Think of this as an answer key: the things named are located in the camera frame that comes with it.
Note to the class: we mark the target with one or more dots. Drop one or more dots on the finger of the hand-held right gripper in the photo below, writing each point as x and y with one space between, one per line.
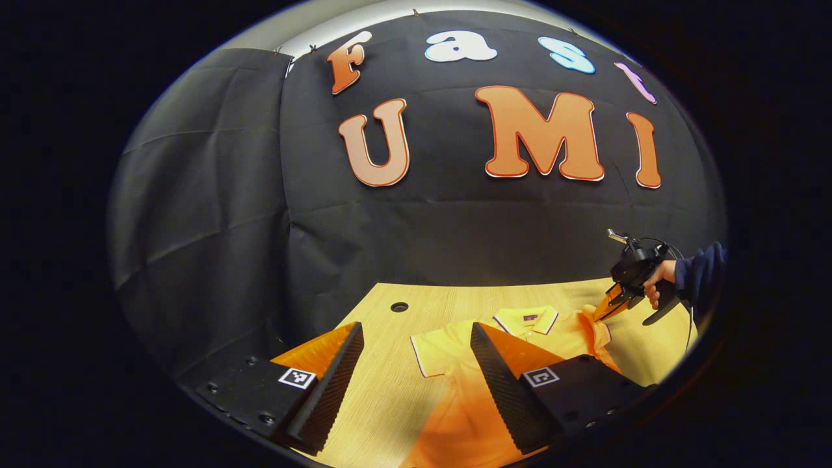
608 305

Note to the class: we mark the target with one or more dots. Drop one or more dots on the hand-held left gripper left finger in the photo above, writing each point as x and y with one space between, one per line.
331 390

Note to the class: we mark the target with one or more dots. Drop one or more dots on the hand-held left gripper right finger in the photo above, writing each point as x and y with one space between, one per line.
507 396

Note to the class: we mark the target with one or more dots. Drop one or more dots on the orange T-shirt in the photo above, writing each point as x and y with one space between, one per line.
455 403

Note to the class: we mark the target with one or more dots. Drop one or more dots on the black backdrop cloth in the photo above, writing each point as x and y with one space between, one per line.
214 214

